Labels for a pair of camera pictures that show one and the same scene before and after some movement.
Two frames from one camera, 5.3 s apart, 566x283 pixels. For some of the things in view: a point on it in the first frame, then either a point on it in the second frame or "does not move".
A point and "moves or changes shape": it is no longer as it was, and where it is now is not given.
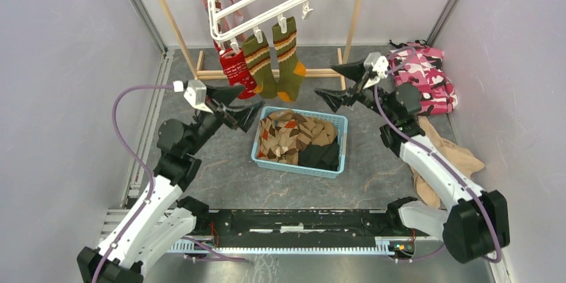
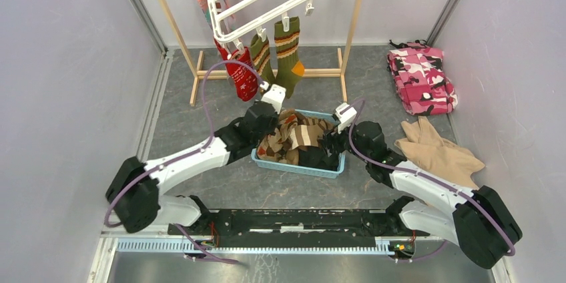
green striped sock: (289, 70) does not move
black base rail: (300, 227) does not move
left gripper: (242, 115) → (275, 120)
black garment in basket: (325, 157) does not move
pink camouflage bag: (415, 63) does not move
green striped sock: (258, 63) moves or changes shape
